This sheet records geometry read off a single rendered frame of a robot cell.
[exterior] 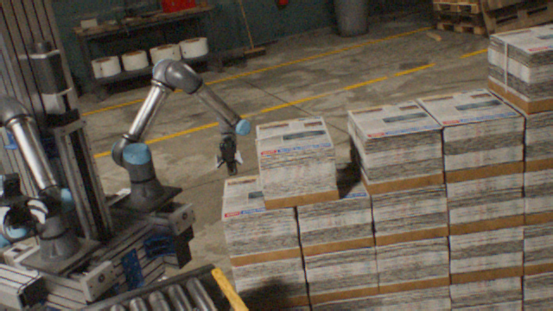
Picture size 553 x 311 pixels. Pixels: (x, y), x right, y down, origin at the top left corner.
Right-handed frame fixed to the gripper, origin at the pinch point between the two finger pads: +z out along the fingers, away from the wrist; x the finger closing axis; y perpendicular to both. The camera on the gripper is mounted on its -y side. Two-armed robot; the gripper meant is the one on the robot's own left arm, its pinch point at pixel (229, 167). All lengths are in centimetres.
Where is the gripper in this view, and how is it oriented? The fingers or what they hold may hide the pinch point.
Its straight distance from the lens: 271.5
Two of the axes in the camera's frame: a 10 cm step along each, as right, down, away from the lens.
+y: -1.6, -9.1, -3.7
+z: 0.2, 3.8, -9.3
